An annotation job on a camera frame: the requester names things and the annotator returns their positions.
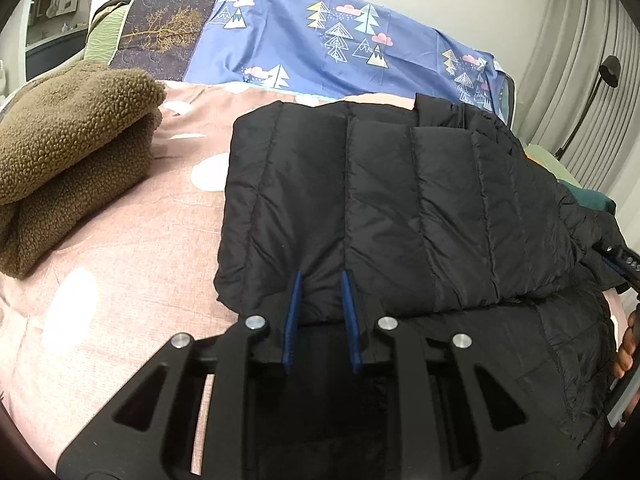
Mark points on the dark tree-print pillow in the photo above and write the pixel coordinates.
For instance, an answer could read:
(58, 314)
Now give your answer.
(160, 30)

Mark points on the grey curtain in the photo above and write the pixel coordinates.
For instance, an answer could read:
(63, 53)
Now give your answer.
(575, 35)

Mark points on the light green cloth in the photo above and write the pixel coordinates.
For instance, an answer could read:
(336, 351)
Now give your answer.
(550, 165)

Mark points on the black puffer jacket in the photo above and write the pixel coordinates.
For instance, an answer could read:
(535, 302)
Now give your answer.
(400, 200)

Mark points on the green wavy pillow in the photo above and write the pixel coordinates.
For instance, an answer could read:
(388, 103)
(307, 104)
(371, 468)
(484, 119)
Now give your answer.
(102, 35)

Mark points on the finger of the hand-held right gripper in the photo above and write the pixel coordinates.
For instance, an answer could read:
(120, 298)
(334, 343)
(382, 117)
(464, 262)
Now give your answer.
(625, 261)

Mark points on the pink bed sheet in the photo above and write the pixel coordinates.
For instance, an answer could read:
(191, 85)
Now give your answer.
(125, 260)

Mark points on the brown fleece garment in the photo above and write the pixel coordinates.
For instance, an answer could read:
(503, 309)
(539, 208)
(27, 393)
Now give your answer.
(75, 135)

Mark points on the dark green cloth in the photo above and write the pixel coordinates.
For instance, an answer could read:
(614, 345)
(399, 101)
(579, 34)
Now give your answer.
(595, 200)

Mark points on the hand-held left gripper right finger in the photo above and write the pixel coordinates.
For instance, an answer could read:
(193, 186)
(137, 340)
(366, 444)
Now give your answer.
(350, 310)

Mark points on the black floor lamp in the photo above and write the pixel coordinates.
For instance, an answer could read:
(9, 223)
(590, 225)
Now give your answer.
(611, 67)

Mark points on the blue tree-pattern pillow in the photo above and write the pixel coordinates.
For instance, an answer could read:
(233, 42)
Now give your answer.
(310, 60)

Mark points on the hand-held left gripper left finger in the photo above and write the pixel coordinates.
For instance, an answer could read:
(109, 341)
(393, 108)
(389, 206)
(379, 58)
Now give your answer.
(296, 310)

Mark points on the person's right hand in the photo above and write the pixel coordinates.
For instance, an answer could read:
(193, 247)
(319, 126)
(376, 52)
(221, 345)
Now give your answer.
(627, 350)

